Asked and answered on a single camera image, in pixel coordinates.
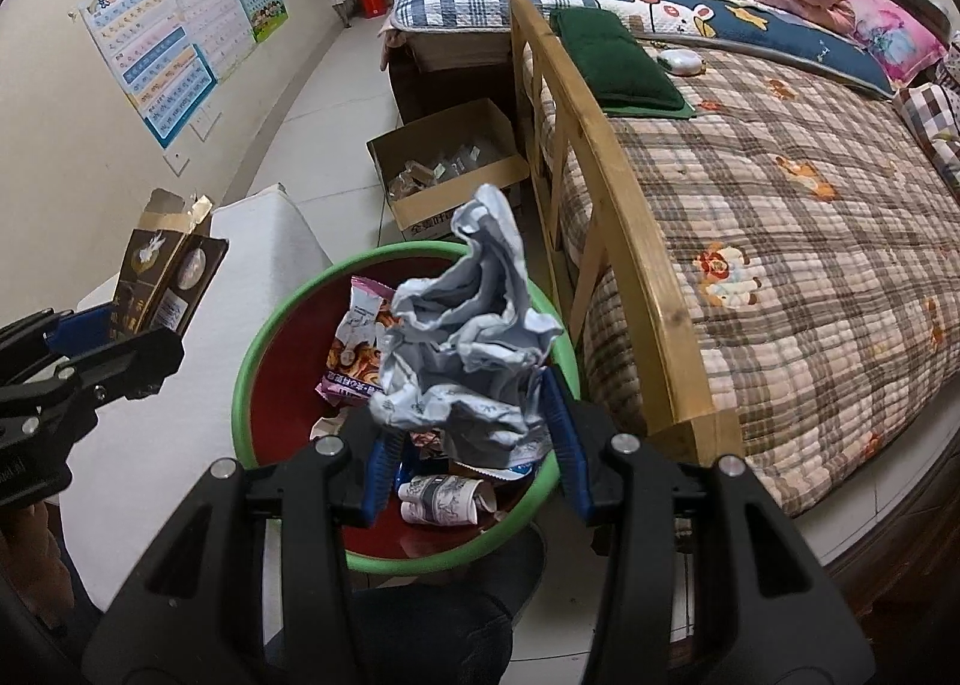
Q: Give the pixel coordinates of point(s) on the pink pillow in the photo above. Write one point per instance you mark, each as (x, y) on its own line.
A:
(892, 33)

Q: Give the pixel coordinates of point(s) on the pile of clear packets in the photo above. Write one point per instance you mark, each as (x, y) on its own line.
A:
(450, 168)

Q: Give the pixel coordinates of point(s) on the navy cartoon blanket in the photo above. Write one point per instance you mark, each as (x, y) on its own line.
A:
(750, 18)

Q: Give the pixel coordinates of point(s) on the large blue wall poster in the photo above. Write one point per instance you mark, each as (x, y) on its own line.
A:
(150, 63)

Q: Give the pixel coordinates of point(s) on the person's dark trouser leg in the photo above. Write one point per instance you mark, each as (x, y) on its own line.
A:
(435, 625)

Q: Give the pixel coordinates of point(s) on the small white oval device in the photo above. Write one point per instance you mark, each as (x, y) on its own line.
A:
(681, 61)

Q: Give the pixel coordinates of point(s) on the white paper bag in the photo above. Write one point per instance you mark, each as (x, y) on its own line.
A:
(465, 332)

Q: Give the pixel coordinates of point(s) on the brown plaid quilt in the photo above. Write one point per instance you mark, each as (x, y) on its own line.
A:
(810, 242)

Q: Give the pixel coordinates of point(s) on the brown carton box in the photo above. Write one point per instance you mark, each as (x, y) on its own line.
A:
(161, 272)

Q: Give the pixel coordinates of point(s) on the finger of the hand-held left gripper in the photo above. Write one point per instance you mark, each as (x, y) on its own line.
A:
(82, 329)
(135, 362)

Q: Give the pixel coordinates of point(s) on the dark green cushion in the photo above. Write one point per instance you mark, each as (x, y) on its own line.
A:
(622, 63)

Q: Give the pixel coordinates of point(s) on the white wall outlet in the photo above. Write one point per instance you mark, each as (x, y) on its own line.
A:
(177, 163)

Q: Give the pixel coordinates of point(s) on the green rimmed red bin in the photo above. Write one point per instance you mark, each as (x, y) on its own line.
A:
(296, 355)

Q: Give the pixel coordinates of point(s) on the person's left hand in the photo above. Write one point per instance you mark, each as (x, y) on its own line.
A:
(30, 542)

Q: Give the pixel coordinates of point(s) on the cardboard box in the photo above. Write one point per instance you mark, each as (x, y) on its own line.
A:
(420, 212)

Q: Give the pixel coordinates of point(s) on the white patterned carton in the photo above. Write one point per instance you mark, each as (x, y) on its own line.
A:
(439, 497)

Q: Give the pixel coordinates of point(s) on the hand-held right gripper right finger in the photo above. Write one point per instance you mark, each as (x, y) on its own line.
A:
(574, 460)

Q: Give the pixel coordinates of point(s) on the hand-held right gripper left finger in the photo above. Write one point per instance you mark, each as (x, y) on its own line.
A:
(300, 505)

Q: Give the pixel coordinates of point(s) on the pink and white wrapper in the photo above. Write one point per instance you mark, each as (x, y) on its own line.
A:
(356, 347)

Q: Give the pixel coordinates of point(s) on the brown checked pillow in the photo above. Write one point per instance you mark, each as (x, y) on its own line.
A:
(934, 123)

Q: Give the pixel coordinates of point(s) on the dark wooden bed base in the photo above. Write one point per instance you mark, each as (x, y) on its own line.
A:
(450, 89)

